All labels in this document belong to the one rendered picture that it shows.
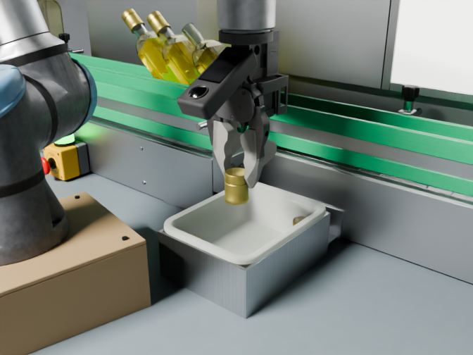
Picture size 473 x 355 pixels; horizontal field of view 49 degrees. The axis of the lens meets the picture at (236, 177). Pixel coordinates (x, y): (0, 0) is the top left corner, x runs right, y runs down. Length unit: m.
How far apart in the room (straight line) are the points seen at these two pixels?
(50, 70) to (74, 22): 2.79
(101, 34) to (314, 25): 0.73
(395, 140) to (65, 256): 0.51
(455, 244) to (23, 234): 0.61
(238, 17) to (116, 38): 0.91
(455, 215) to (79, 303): 0.54
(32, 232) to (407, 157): 0.56
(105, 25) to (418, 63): 0.92
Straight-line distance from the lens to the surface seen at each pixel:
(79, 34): 3.60
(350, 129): 0.88
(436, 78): 0.98
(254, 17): 0.66
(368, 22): 1.02
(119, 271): 0.72
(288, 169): 0.94
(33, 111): 0.73
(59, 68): 0.81
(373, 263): 0.88
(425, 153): 0.84
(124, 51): 1.53
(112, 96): 1.12
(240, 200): 0.73
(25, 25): 0.81
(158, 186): 1.05
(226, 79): 0.64
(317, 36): 1.07
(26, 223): 0.72
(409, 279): 0.86
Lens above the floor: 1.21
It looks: 23 degrees down
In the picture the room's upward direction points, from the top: straight up
